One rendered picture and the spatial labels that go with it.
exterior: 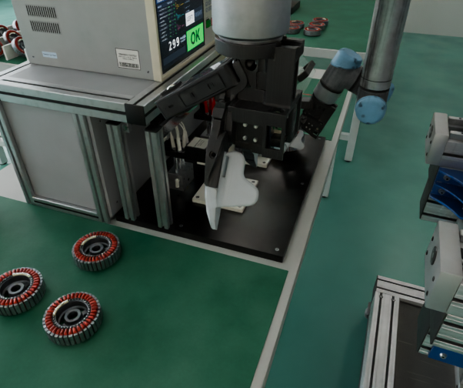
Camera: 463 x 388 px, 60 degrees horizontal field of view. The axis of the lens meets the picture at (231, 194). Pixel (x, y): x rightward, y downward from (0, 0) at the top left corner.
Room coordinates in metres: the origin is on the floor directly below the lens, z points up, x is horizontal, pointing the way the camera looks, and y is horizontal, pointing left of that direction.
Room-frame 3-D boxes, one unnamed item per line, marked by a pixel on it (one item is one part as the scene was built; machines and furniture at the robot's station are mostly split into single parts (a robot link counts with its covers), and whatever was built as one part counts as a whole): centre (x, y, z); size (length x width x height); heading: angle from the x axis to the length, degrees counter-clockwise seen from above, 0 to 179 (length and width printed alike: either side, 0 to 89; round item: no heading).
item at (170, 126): (1.09, 0.07, 1.03); 0.62 x 0.01 x 0.03; 160
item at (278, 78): (0.41, -0.03, 1.29); 0.09 x 0.08 x 0.12; 69
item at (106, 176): (1.14, 0.21, 0.92); 0.66 x 0.01 x 0.30; 160
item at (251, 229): (1.06, -0.01, 0.76); 0.64 x 0.47 x 0.02; 160
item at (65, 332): (0.51, 0.32, 0.77); 0.11 x 0.11 x 0.04
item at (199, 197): (0.94, 0.02, 0.78); 0.15 x 0.15 x 0.01; 70
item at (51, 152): (0.89, 0.46, 0.91); 0.28 x 0.03 x 0.32; 70
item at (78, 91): (1.17, 0.27, 1.09); 0.68 x 0.44 x 0.05; 160
